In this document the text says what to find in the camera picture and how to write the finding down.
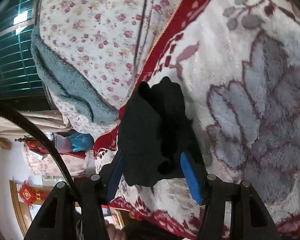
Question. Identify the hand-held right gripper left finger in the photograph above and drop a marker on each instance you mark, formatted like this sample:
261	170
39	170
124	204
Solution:
114	180

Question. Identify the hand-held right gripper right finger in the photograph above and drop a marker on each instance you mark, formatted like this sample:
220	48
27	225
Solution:
191	177

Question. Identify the black pants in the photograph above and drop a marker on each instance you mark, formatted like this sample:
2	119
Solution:
150	130

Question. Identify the blue plastic bag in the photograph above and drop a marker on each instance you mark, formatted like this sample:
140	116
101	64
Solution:
81	141

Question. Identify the clear plastic bag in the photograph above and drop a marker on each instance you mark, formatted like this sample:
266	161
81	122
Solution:
62	143

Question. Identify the beige curtain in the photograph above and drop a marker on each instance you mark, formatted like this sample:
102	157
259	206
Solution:
27	125

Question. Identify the teal fleece jacket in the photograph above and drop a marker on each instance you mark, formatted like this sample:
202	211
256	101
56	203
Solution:
65	80

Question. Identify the red and white floral blanket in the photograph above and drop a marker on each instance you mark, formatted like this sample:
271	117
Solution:
240	55

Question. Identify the white small-flower quilt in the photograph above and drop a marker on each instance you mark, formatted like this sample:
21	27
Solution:
90	30

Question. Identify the green grid window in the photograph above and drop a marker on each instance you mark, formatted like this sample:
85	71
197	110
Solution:
10	55

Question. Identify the red knot wall ornament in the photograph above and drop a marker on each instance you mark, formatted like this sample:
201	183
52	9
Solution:
27	193

